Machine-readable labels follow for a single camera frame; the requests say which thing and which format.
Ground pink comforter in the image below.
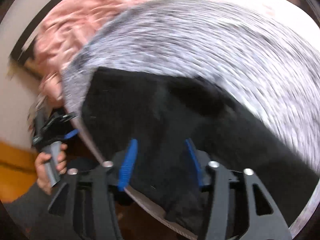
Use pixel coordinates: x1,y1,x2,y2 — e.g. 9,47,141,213
34,0,148,107

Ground grey quilted bedspread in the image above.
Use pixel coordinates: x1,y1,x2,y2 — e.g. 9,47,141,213
61,0,320,240

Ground black pants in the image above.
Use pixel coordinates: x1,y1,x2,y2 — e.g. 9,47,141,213
81,68,319,234

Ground black bed frame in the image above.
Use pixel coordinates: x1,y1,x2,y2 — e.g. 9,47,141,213
10,0,62,65

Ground person left hand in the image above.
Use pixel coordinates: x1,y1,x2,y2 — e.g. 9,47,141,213
35,144,68,195

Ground dark sleeve left forearm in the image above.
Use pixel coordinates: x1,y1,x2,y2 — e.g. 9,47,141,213
3,183,81,239

